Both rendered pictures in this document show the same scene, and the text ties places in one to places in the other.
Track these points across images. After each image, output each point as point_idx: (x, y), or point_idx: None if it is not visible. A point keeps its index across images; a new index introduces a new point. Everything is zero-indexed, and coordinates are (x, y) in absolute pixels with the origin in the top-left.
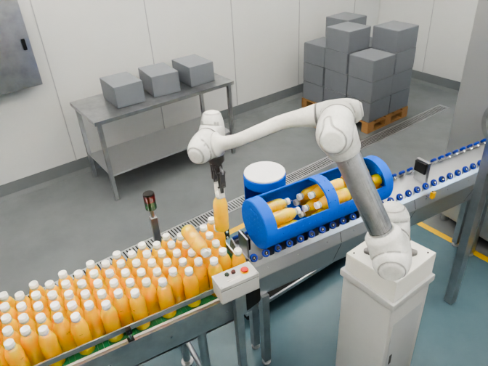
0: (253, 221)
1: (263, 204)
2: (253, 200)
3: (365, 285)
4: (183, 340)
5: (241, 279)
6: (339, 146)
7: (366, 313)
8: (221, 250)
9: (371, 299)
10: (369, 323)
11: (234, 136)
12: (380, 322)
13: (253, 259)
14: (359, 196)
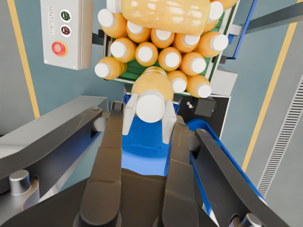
0: (145, 135)
1: (127, 168)
2: (152, 165)
3: (9, 150)
4: None
5: (44, 30)
6: None
7: (34, 132)
8: (118, 46)
9: (14, 143)
10: (35, 128)
11: None
12: (17, 133)
13: (125, 96)
14: None
